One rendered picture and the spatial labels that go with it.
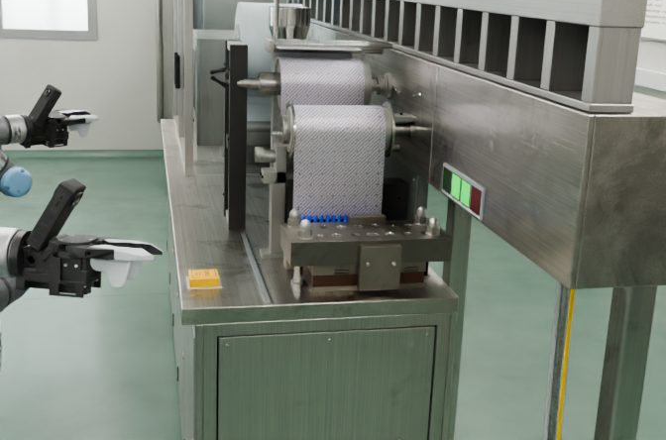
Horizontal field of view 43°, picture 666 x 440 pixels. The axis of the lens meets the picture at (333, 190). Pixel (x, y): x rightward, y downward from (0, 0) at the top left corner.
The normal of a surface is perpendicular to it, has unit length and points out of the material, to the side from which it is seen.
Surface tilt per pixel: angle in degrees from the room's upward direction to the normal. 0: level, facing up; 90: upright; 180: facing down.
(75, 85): 90
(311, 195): 90
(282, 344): 90
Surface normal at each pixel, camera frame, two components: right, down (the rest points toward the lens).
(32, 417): 0.04, -0.97
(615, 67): 0.21, 0.25
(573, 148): -0.98, 0.01
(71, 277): -0.11, 0.11
